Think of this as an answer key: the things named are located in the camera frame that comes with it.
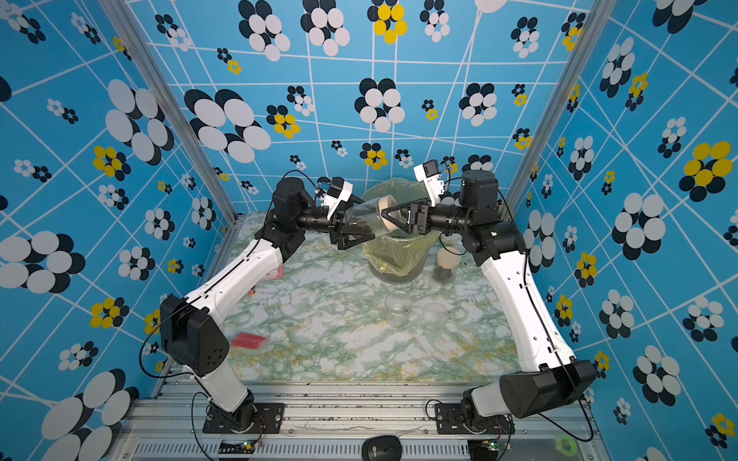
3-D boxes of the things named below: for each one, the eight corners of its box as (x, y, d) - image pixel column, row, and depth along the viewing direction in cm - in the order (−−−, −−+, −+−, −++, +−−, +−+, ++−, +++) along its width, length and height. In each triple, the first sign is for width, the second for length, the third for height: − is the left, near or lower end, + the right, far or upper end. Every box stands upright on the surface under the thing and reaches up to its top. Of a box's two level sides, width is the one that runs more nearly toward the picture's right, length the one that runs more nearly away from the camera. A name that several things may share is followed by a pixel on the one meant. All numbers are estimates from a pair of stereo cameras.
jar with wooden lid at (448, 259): (434, 283, 101) (439, 264, 92) (431, 267, 106) (436, 247, 96) (455, 283, 101) (463, 264, 92) (452, 267, 106) (459, 247, 96)
